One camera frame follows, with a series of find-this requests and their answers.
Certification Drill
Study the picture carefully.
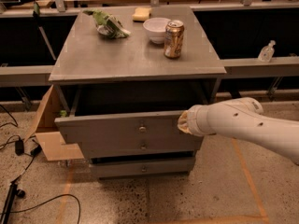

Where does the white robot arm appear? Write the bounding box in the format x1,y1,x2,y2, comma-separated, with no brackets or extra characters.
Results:
178,97,299,164

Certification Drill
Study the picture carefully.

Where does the grey middle drawer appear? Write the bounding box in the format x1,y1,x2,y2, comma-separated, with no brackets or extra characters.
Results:
79,134,203,159

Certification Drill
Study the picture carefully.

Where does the grey bottom drawer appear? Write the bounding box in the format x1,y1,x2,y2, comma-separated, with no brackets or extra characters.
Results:
90,157,195,178

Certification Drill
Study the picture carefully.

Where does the grey wooden drawer cabinet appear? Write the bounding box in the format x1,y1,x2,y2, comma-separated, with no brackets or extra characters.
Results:
50,6,225,165

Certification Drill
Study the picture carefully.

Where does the gold soda can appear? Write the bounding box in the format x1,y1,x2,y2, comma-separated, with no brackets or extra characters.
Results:
164,20,184,59

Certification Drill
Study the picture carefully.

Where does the white bowl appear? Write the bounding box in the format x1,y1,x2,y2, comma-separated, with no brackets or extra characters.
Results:
143,18,170,44

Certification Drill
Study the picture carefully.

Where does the clear sanitizer bottle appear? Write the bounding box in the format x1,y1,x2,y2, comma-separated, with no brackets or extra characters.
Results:
258,40,276,63

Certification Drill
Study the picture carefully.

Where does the yellow sponge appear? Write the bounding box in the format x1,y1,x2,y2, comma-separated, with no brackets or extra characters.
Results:
132,7,151,22

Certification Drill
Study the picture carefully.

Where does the green chip bag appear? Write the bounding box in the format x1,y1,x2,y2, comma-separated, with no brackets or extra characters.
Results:
83,9,131,39

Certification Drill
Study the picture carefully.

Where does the cardboard box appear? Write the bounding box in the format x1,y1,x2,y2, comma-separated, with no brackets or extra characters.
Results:
24,86,83,161

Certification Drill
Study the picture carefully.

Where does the black power adapter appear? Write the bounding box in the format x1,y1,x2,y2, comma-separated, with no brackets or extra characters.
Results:
15,139,24,156

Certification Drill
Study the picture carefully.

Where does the black tripod leg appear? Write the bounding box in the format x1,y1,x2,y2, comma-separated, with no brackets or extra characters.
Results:
0,182,25,224

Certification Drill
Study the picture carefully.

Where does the black floor cable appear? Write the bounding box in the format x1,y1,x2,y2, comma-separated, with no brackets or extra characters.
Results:
8,193,82,224

